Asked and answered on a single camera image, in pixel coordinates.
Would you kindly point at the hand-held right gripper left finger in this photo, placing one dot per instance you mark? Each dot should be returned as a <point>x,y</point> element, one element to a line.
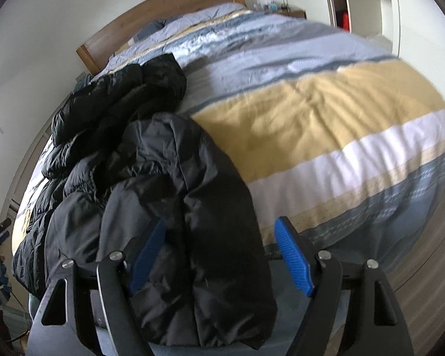
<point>148,252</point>

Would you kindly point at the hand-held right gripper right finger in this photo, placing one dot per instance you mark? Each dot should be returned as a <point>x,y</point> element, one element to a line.
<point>293,256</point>

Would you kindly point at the black puffer jacket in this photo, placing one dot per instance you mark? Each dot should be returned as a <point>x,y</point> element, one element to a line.
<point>193,193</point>

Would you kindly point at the blue folded clothes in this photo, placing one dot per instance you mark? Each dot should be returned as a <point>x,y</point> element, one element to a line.
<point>82,81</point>

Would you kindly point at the light blue bed sheet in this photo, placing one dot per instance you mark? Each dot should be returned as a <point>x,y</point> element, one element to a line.
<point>283,309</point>

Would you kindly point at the white slatted cabinet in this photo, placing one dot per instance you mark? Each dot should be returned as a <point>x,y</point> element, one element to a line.
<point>26,170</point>

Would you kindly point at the bed with striped duvet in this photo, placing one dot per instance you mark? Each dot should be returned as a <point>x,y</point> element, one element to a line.
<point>319,118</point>

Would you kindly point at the blue pillow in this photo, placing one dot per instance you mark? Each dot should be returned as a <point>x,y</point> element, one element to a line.
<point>154,28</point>

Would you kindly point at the wooden headboard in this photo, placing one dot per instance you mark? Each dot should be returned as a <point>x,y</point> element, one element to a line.
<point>152,22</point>

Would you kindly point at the red bag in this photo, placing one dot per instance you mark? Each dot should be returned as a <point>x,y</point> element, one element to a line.
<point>345,20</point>

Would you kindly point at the wooden nightstand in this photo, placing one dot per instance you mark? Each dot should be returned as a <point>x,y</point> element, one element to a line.
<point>296,13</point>

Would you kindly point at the small toiletry bottles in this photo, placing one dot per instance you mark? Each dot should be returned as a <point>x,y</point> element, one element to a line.
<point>266,6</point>

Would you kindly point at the white wardrobe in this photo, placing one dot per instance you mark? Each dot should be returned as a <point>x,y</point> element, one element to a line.
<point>411,15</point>

